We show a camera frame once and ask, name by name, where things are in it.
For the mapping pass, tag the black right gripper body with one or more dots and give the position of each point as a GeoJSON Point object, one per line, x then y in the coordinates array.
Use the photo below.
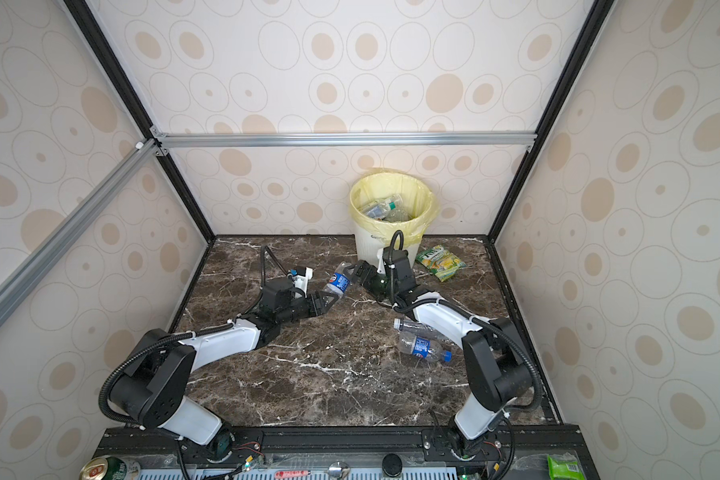
{"type": "Point", "coordinates": [382, 286]}

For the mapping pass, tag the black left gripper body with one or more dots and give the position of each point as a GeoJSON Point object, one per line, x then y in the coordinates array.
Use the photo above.
{"type": "Point", "coordinates": [295, 311]}

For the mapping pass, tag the Pepsi label clear bottle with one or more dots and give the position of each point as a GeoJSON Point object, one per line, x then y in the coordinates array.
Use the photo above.
{"type": "Point", "coordinates": [340, 280]}

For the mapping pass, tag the clear square bottle green label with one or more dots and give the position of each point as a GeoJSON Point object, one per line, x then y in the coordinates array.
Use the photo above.
{"type": "Point", "coordinates": [382, 208]}

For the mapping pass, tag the clear bottle blue cap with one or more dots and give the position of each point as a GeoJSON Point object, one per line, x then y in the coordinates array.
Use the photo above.
{"type": "Point", "coordinates": [426, 349]}

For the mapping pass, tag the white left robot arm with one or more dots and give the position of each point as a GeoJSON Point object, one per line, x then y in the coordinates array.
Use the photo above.
{"type": "Point", "coordinates": [149, 387]}

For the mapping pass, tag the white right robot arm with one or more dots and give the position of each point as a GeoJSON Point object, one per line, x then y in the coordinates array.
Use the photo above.
{"type": "Point", "coordinates": [501, 375]}

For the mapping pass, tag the white ribbed waste bin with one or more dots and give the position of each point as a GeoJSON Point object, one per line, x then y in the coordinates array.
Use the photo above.
{"type": "Point", "coordinates": [371, 240]}

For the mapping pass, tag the clear bottle dark label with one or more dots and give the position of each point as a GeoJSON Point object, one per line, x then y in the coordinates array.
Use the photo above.
{"type": "Point", "coordinates": [405, 325]}

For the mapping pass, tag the green Fox's candy bag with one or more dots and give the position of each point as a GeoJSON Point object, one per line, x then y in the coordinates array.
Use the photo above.
{"type": "Point", "coordinates": [440, 262]}

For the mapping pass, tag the green beer can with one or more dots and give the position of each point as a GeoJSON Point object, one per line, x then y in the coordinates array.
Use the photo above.
{"type": "Point", "coordinates": [110, 468]}

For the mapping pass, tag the green packet bottom right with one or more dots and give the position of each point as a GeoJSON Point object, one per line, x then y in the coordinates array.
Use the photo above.
{"type": "Point", "coordinates": [560, 468]}

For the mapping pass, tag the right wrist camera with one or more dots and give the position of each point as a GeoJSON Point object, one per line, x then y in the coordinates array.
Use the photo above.
{"type": "Point", "coordinates": [386, 258]}

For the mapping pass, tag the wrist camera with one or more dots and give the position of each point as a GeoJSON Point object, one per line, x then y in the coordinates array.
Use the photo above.
{"type": "Point", "coordinates": [300, 277]}
{"type": "Point", "coordinates": [386, 258]}

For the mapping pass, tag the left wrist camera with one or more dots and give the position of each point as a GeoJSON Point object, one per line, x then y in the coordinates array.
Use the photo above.
{"type": "Point", "coordinates": [300, 277]}

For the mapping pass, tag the horizontal aluminium rail back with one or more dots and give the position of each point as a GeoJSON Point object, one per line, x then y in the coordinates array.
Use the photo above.
{"type": "Point", "coordinates": [350, 139]}

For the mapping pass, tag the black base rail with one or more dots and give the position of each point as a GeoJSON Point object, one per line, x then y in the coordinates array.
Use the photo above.
{"type": "Point", "coordinates": [418, 452]}

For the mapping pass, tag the diagonal aluminium rail left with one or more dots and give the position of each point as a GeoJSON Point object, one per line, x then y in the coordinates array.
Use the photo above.
{"type": "Point", "coordinates": [15, 289]}

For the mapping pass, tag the black right corner post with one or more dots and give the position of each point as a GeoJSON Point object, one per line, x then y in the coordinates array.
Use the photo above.
{"type": "Point", "coordinates": [582, 47]}

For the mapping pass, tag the black corner frame post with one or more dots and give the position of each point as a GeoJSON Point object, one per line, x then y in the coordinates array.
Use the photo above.
{"type": "Point", "coordinates": [83, 17]}

